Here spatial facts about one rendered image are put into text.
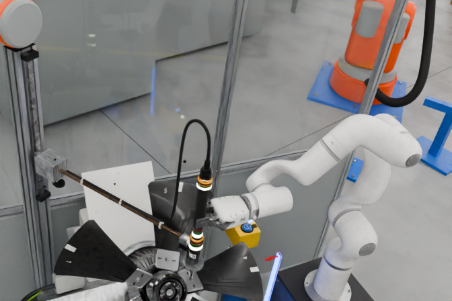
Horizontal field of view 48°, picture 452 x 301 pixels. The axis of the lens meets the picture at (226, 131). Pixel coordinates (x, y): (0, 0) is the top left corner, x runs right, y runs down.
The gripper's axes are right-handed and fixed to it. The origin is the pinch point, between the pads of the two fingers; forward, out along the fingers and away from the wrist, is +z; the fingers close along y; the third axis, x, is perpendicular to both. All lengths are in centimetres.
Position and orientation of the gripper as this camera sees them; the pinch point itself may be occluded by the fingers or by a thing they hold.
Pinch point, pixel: (199, 217)
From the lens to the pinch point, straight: 158.3
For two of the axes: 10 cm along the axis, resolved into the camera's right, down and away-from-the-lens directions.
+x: 1.4, -8.1, -5.6
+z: -9.0, 1.3, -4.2
